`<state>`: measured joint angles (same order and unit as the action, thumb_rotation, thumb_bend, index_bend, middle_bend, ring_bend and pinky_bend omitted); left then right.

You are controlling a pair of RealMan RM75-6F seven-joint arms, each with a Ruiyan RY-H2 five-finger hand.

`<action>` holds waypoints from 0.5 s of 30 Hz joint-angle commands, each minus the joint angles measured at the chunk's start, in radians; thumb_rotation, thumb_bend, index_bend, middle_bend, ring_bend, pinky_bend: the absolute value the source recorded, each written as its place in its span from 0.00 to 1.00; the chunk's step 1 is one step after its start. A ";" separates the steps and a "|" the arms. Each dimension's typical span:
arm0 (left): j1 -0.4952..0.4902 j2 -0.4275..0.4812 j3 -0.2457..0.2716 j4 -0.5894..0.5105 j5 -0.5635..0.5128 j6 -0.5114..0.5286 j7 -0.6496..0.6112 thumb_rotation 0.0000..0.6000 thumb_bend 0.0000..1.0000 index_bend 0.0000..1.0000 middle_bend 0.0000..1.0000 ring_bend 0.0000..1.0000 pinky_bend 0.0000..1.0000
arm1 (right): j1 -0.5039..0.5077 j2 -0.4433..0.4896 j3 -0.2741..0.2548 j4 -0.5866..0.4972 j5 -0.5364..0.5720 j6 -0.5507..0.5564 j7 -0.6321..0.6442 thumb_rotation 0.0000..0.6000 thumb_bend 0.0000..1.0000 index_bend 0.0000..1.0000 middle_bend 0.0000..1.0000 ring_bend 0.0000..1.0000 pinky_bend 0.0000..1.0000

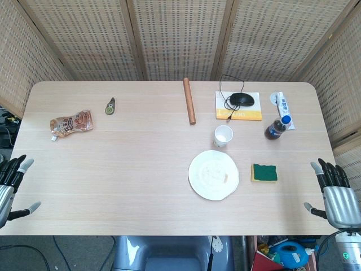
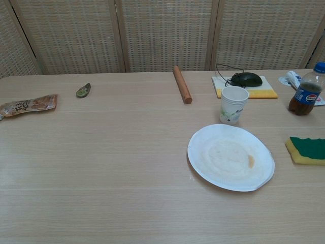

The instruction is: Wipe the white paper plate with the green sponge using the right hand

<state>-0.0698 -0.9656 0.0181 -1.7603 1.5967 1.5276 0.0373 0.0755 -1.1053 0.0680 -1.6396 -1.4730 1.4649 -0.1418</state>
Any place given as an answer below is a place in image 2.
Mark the woven folding screen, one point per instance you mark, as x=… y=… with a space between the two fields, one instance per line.
x=162 y=35

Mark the black computer mouse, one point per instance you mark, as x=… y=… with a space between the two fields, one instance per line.
x=247 y=79

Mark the wooden rolling pin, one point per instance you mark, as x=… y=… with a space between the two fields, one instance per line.
x=181 y=84

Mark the white yellow mouse pad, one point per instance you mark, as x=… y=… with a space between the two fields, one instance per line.
x=259 y=92

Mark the white paper plate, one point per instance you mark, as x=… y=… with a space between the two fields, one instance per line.
x=223 y=162

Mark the cola bottle blue cap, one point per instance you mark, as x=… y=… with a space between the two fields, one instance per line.
x=306 y=95

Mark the yellow green sponge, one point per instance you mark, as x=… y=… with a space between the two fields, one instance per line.
x=308 y=152

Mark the orange snack packet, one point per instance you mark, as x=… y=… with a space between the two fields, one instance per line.
x=30 y=104

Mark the white paper cup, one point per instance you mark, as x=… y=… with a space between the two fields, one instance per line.
x=232 y=106

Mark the white crumpled wrapper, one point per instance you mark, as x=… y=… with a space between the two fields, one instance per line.
x=292 y=77

